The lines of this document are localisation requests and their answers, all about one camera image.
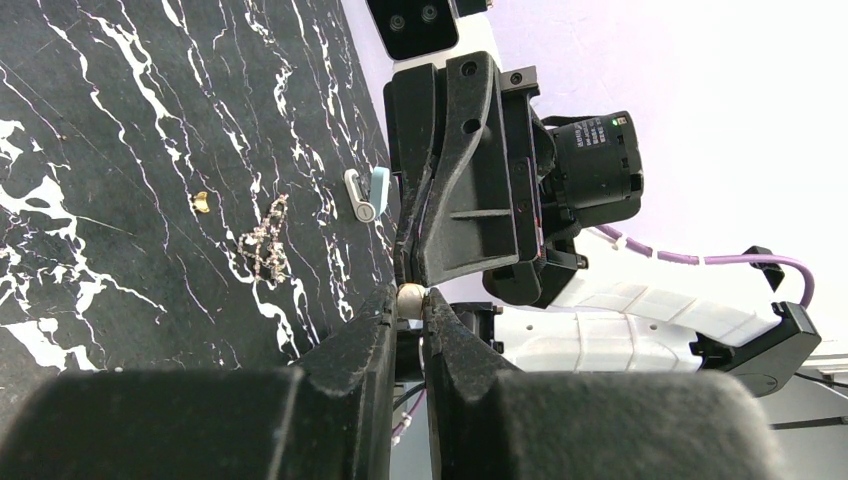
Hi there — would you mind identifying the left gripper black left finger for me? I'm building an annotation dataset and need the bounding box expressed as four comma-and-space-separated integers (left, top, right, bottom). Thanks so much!
1, 285, 397, 479

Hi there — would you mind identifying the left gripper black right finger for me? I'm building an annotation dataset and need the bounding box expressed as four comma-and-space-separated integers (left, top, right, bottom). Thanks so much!
422, 290, 790, 479

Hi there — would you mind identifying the small blue grey object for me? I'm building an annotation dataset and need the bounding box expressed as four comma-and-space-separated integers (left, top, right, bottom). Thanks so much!
343, 167, 391, 223

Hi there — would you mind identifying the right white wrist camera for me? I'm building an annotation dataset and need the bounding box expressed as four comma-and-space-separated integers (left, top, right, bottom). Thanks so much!
366, 0, 499, 66

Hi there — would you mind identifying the small pearl gold earring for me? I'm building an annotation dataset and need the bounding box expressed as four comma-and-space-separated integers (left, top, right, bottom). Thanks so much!
396, 283, 427, 320

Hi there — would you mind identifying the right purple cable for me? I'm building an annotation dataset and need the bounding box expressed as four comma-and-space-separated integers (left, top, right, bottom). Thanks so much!
596, 223, 816, 309

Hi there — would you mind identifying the thin chain necklace on table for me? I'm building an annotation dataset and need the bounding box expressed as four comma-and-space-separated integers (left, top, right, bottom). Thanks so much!
237, 193, 291, 285

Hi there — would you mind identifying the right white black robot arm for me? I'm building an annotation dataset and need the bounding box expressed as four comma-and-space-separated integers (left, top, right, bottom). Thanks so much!
383, 51, 821, 396

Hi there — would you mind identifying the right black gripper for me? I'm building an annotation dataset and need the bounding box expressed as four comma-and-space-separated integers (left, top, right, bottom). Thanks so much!
384, 51, 583, 308

